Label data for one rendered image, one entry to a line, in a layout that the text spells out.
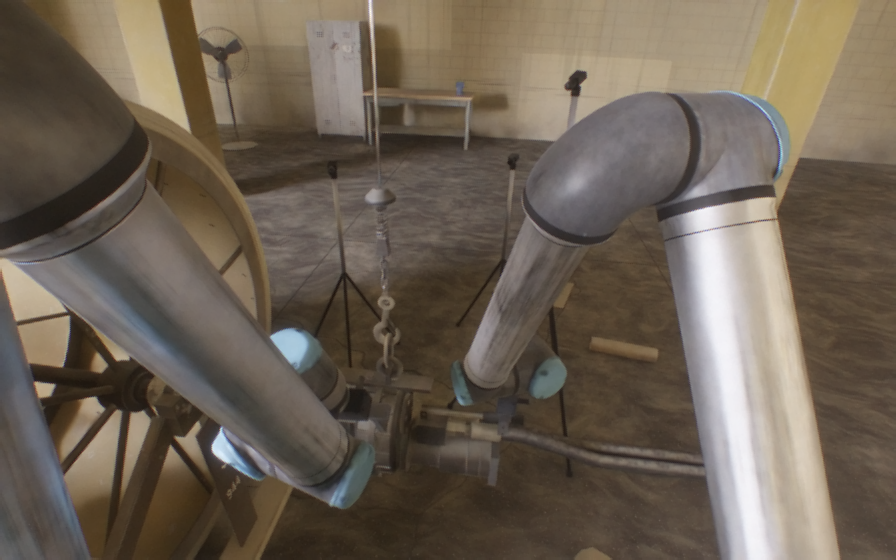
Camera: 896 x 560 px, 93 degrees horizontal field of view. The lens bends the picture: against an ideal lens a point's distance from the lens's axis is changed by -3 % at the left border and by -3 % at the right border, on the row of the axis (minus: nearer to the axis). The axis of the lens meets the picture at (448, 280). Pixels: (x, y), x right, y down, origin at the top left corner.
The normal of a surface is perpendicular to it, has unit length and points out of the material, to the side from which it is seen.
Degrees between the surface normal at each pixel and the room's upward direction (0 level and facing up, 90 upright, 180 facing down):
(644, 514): 0
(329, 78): 90
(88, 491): 4
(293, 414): 92
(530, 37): 90
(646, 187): 103
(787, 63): 90
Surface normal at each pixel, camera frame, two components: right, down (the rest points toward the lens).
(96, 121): 0.95, -0.18
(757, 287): -0.11, -0.04
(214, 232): -0.13, 0.68
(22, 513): 0.96, 0.18
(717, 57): -0.13, 0.50
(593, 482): 0.03, -0.86
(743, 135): 0.24, -0.04
